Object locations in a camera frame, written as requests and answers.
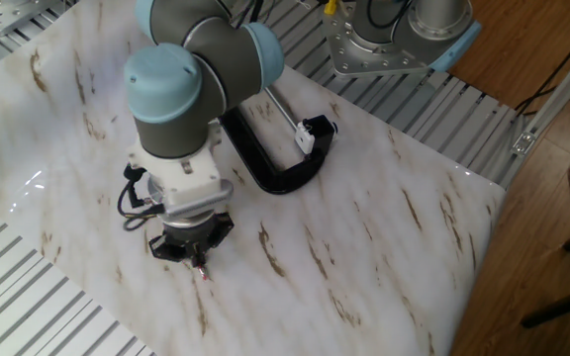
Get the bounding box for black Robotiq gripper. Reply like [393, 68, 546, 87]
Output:
[147, 212, 236, 271]

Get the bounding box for black and white pencil sharpener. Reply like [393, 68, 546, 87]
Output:
[293, 114, 339, 157]

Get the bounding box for black metal C-clamp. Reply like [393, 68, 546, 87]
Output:
[218, 86, 338, 195]

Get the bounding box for silver spare mounting plate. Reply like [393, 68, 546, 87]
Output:
[0, 0, 66, 39]

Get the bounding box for black stand leg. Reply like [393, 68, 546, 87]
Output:
[520, 217, 570, 330]

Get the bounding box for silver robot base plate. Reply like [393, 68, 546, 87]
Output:
[322, 2, 447, 79]

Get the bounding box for black floor cables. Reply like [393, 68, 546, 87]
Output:
[515, 17, 570, 118]

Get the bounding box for aluminium frame post with bracket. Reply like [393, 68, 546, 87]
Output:
[500, 44, 570, 189]

